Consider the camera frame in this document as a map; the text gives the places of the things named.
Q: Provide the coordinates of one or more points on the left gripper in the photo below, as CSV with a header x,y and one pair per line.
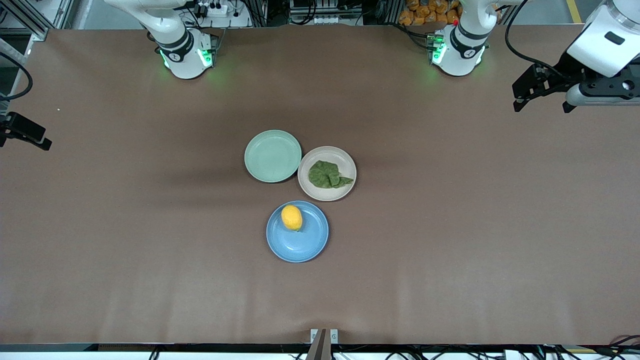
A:
x,y
564,70

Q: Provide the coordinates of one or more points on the green lettuce leaf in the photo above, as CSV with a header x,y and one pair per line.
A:
x,y
325,175

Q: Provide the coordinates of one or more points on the yellow lemon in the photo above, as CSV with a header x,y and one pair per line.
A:
x,y
291,217

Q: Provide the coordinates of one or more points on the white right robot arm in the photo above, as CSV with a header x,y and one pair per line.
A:
x,y
180,50

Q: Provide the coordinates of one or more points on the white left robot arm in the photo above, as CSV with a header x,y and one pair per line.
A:
x,y
462,45

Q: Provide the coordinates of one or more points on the orange snack bag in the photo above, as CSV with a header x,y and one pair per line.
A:
x,y
427,12

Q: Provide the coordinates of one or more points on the beige plate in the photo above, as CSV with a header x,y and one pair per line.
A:
x,y
345,165

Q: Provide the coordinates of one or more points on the white power strip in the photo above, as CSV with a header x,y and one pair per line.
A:
x,y
212,9

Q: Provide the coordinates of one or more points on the light green plate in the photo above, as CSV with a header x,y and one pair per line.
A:
x,y
272,156

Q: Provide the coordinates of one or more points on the blue plate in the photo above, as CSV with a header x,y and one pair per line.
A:
x,y
300,245

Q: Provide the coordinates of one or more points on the aluminium frame profile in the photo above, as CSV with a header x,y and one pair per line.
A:
x,y
39,34

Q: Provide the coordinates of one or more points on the metal table edge bracket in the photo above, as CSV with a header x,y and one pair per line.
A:
x,y
324,342

